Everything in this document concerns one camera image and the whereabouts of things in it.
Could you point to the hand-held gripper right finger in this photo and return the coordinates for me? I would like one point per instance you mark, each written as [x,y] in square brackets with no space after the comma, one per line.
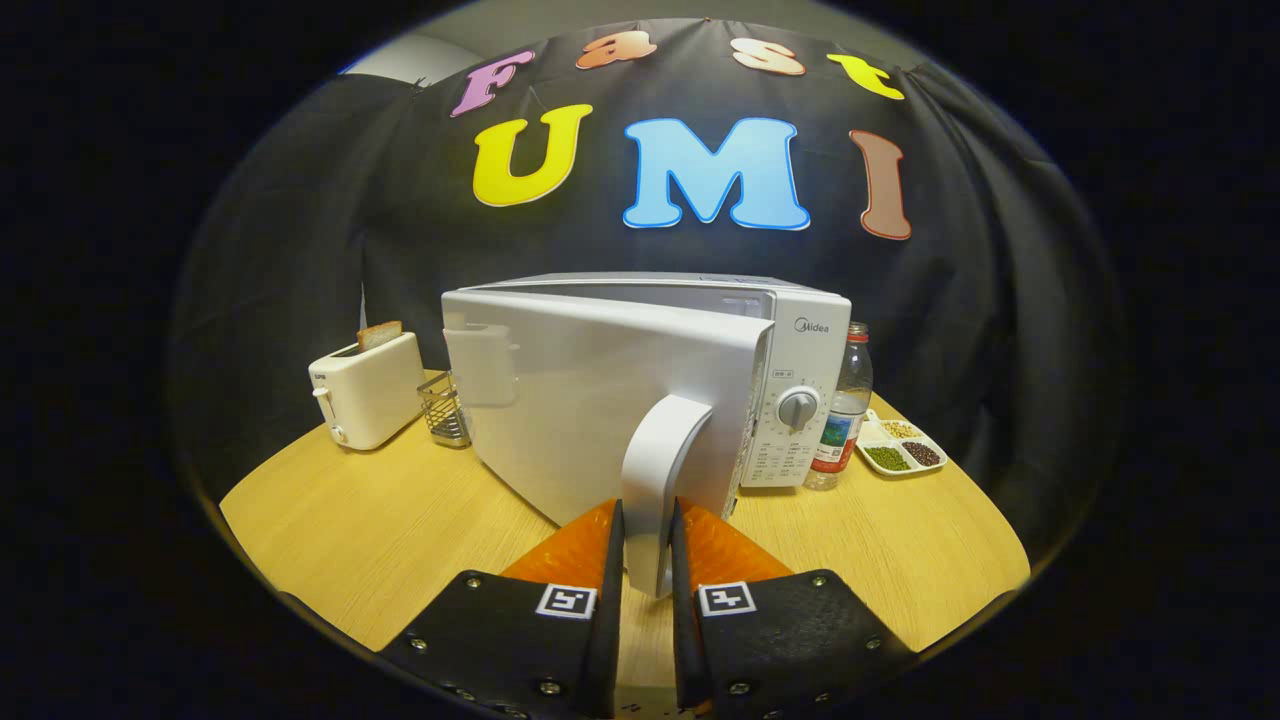
[681,640]

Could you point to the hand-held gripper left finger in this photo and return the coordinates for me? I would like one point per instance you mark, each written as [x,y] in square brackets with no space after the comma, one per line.
[614,560]

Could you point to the white microwave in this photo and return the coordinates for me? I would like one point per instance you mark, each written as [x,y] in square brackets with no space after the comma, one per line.
[600,400]

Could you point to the clear water bottle red label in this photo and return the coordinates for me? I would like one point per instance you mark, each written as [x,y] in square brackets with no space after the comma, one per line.
[845,410]

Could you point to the white divided dish of beans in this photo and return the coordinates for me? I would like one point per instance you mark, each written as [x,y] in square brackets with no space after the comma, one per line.
[900,455]

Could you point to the white toaster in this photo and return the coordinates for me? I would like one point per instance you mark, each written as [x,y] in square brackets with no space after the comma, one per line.
[370,395]

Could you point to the toast slice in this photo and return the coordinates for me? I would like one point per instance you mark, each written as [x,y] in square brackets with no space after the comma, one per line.
[380,336]

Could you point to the black backdrop cloth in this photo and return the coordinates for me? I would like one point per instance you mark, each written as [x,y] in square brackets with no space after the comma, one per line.
[1000,300]

